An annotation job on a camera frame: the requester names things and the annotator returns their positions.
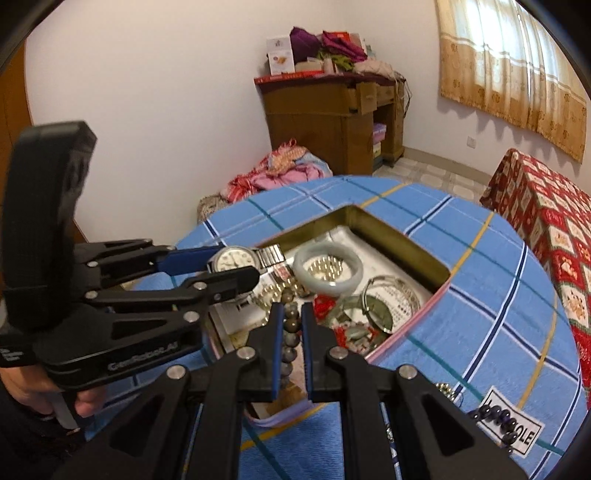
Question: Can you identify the white pearl necklace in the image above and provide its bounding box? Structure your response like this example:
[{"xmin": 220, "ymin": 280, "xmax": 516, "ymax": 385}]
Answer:
[{"xmin": 253, "ymin": 264, "xmax": 352, "ymax": 324}]

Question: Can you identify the silver metal bangle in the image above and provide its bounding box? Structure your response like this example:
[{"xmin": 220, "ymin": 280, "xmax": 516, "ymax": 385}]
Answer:
[{"xmin": 361, "ymin": 275, "xmax": 422, "ymax": 335}]

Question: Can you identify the dark blue bead bracelet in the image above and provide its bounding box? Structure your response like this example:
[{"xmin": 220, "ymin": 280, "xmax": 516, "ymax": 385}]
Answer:
[{"xmin": 468, "ymin": 403, "xmax": 521, "ymax": 448}]

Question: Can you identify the silver wrist watch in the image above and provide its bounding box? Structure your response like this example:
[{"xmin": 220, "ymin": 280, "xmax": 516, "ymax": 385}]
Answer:
[{"xmin": 206, "ymin": 244, "xmax": 286, "ymax": 303}]

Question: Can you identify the purple clothes pile on desk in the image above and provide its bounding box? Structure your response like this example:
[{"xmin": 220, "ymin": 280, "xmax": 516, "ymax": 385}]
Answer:
[{"xmin": 290, "ymin": 27, "xmax": 368, "ymax": 72}]

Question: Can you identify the beige patterned window curtain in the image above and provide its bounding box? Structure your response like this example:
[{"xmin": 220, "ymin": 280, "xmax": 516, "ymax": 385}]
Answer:
[{"xmin": 436, "ymin": 0, "xmax": 588, "ymax": 162}]

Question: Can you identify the dark green jade bangle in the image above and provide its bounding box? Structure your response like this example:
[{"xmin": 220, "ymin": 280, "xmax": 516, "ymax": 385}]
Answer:
[{"xmin": 321, "ymin": 295, "xmax": 391, "ymax": 357}]

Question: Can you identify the pink metal tin box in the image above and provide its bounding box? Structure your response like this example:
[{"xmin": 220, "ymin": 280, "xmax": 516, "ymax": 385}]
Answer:
[{"xmin": 202, "ymin": 204, "xmax": 452, "ymax": 428}]

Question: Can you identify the person's left hand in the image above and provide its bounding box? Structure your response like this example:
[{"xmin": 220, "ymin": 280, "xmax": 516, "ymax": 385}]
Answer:
[{"xmin": 1, "ymin": 365, "xmax": 107, "ymax": 418}]

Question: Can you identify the pink clothes pile on floor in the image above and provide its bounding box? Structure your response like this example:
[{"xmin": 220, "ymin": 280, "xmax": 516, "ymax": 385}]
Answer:
[{"xmin": 219, "ymin": 139, "xmax": 332, "ymax": 204}]

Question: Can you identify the white product box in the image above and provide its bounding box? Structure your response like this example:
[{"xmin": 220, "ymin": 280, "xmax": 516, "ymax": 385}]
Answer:
[{"xmin": 266, "ymin": 36, "xmax": 296, "ymax": 75}]

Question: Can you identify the long red flat box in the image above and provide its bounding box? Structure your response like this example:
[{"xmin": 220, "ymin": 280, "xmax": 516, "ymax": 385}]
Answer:
[{"xmin": 253, "ymin": 70, "xmax": 324, "ymax": 85}]

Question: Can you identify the brown wooden door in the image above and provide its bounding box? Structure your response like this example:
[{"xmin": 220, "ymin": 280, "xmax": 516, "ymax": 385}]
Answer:
[{"xmin": 0, "ymin": 43, "xmax": 32, "ymax": 199}]

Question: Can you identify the blue plaid tablecloth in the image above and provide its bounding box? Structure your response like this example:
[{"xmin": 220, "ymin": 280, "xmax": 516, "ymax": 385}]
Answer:
[{"xmin": 85, "ymin": 174, "xmax": 588, "ymax": 480}]

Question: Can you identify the red tassel charm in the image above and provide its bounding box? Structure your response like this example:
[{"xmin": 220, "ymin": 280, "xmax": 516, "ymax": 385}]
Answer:
[{"xmin": 312, "ymin": 295, "xmax": 337, "ymax": 323}]

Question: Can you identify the purple storage box in desk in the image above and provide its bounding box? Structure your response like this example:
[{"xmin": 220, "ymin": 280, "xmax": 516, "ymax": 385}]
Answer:
[{"xmin": 373, "ymin": 123, "xmax": 388, "ymax": 144}]

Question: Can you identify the brown wooden desk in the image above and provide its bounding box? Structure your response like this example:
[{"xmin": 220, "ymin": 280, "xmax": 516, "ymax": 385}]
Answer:
[{"xmin": 255, "ymin": 74, "xmax": 411, "ymax": 175}]

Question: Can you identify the red patchwork bed quilt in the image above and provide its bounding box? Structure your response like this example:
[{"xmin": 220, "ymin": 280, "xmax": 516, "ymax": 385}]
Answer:
[{"xmin": 480, "ymin": 149, "xmax": 590, "ymax": 392}]

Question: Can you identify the pale white jade bangle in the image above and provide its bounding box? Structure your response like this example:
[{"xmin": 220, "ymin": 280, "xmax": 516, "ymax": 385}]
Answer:
[{"xmin": 291, "ymin": 241, "xmax": 363, "ymax": 298}]

